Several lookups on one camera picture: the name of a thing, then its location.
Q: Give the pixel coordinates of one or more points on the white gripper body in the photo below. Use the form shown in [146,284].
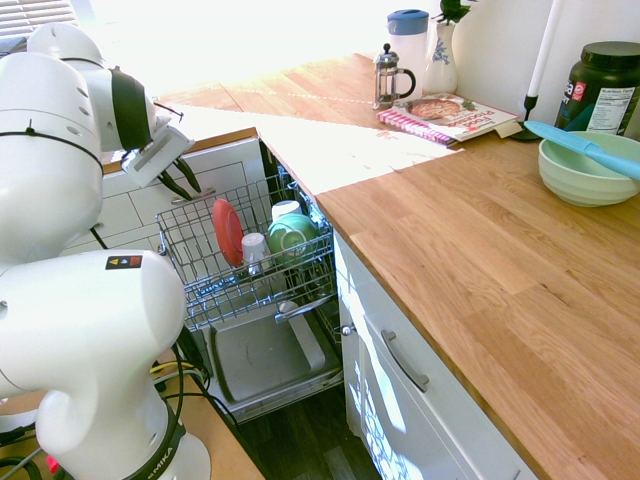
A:
[155,155]

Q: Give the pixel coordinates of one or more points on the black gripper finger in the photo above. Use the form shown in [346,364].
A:
[176,186]
[190,175]

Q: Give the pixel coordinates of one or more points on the pink plastic plate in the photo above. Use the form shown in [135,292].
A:
[227,232]

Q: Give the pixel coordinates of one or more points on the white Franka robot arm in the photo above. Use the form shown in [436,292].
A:
[65,310]

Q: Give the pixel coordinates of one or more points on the open dishwasher door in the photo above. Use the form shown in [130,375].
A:
[265,355]

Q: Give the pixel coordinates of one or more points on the tall white cup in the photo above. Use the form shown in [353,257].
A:
[255,250]

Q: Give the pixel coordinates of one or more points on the short white cup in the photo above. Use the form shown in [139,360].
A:
[286,209]

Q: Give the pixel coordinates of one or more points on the green ceramic bowl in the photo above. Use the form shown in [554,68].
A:
[292,235]

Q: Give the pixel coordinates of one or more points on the black mounting clamp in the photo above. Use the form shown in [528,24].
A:
[192,350]

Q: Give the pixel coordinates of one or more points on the window blinds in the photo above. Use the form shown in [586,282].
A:
[35,12]

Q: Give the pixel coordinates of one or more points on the silver cabinet knob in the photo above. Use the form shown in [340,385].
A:
[347,329]

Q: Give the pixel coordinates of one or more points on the glass french press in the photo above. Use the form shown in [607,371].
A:
[390,80]

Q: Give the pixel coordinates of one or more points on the pink striped book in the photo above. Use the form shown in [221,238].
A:
[410,124]

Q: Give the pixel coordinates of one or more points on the white pitcher with blue lid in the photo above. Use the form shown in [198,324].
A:
[410,40]

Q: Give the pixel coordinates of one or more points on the white vase with blue flowers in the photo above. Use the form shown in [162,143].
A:
[440,65]

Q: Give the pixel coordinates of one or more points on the cookbook with pizza cover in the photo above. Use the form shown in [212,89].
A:
[460,115]

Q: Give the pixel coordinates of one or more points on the green plant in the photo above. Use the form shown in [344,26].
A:
[452,10]

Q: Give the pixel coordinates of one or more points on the black candle holder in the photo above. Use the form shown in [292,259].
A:
[529,112]

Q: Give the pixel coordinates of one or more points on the white taper candle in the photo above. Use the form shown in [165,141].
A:
[545,50]

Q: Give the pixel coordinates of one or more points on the mint green bowl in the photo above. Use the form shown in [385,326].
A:
[575,180]

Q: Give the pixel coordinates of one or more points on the light blue knife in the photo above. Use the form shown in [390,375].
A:
[600,152]

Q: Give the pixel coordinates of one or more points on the black protein powder jar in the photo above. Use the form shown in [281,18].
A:
[607,75]

